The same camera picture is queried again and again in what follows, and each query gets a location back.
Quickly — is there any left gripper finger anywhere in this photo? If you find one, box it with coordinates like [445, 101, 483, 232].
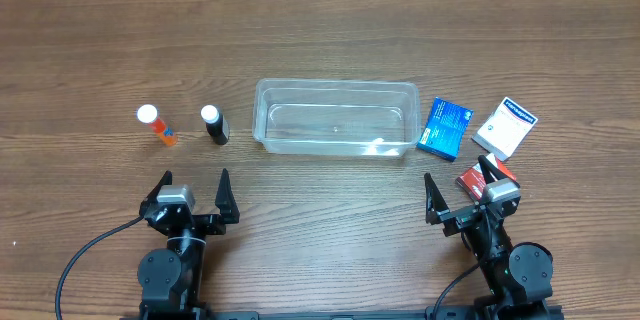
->
[138, 170, 174, 219]
[215, 168, 240, 224]

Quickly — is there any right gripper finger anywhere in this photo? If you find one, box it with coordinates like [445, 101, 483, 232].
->
[424, 173, 450, 225]
[478, 155, 508, 184]

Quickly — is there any red Panadol box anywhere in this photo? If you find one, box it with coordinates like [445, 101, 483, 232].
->
[456, 153, 516, 201]

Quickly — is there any white Hansaplast box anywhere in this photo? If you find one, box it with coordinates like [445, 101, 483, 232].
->
[472, 97, 538, 161]

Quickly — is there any blue VapoDrops box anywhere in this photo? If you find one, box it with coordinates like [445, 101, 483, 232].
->
[416, 97, 474, 162]

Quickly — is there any orange bottle white cap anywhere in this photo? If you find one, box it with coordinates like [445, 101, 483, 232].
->
[136, 104, 177, 146]

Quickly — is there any black bottle white cap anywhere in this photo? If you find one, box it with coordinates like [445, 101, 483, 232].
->
[200, 105, 230, 145]

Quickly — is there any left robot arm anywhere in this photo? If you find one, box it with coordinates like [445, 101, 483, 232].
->
[137, 170, 240, 319]

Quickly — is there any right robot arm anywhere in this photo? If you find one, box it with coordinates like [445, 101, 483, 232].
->
[424, 155, 564, 319]

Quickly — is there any clear plastic container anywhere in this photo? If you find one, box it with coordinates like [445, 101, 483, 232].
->
[252, 78, 422, 157]

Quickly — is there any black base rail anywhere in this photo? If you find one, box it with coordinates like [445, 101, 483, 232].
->
[120, 306, 565, 320]

